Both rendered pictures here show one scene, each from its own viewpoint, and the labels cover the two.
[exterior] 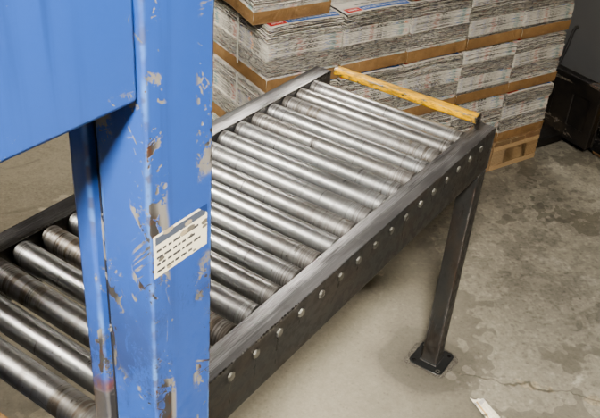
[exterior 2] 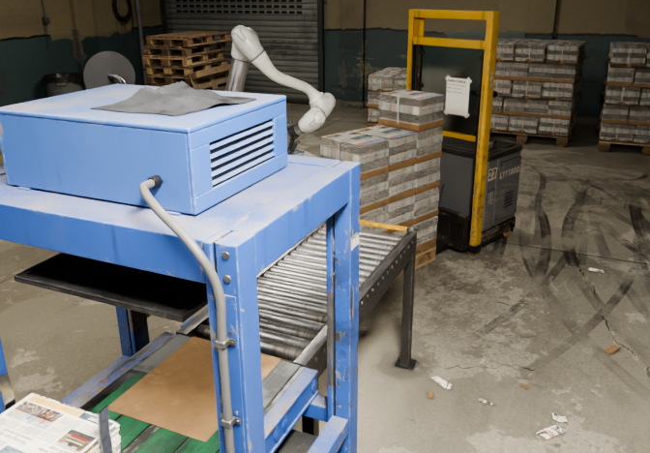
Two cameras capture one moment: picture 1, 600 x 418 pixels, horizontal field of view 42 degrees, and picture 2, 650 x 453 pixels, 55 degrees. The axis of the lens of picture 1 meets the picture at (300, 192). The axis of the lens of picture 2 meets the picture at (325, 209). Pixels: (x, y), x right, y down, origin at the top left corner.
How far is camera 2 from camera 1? 130 cm
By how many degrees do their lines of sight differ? 14
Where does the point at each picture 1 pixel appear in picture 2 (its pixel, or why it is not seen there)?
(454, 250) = (407, 297)
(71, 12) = (342, 181)
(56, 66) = (340, 193)
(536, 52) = (425, 199)
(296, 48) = not seen: hidden behind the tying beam
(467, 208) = (410, 274)
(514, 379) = (450, 365)
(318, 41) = not seen: hidden behind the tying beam
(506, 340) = (442, 349)
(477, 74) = (397, 216)
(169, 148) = (353, 214)
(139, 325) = (345, 267)
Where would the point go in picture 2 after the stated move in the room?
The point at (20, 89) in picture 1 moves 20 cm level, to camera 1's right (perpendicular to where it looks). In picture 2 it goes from (337, 197) to (409, 194)
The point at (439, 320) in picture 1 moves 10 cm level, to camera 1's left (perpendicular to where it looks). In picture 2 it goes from (406, 338) to (389, 340)
